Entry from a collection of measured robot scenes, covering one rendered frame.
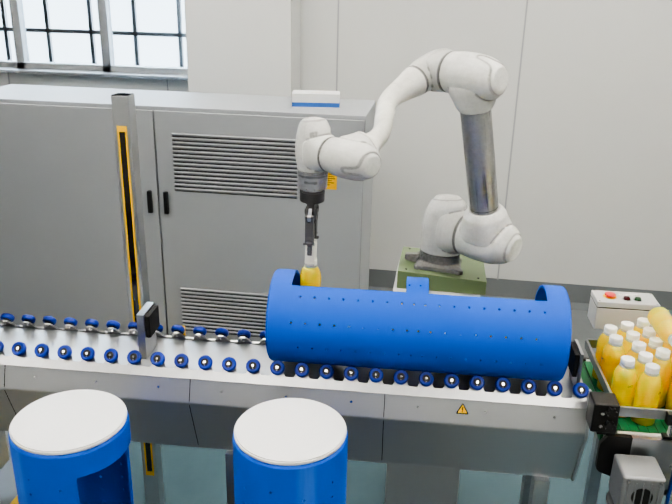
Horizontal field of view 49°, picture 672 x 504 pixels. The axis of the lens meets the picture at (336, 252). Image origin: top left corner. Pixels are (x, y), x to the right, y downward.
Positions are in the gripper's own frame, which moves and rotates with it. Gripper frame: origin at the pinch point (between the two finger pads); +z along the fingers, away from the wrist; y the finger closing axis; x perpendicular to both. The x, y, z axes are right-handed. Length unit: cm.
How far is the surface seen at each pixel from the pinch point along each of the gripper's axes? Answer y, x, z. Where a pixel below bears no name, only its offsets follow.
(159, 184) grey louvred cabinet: -150, -99, 26
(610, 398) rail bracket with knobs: 27, 88, 27
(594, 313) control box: -19, 93, 22
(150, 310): 5, -50, 21
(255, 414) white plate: 53, -6, 25
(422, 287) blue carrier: 9.6, 34.5, 4.9
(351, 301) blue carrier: 15.4, 14.2, 8.5
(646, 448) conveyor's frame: 29, 99, 40
